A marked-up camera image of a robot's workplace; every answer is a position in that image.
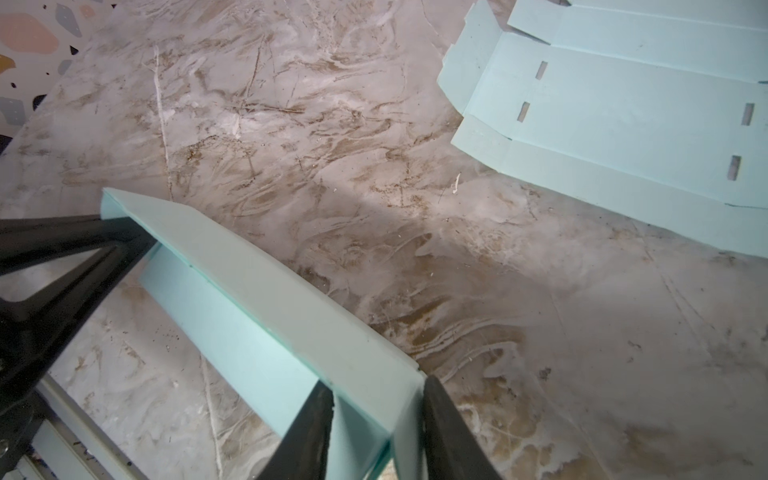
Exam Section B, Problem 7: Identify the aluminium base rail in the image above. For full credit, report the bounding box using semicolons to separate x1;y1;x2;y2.
1;375;146;479

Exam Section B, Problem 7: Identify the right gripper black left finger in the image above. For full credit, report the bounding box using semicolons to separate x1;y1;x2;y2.
257;381;334;480

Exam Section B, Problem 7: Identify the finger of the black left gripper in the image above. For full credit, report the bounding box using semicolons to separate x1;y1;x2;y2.
1;215;147;275

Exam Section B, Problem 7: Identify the mint paper box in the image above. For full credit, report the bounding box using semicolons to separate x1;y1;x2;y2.
437;1;767;257
101;188;427;479

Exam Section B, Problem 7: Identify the flat mint paper box blank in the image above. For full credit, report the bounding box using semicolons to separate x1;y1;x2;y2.
437;1;767;257

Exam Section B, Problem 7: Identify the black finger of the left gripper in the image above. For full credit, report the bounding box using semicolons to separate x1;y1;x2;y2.
1;235;156;408

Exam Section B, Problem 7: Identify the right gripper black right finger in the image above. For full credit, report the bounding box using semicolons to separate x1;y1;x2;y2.
422;376;501;480

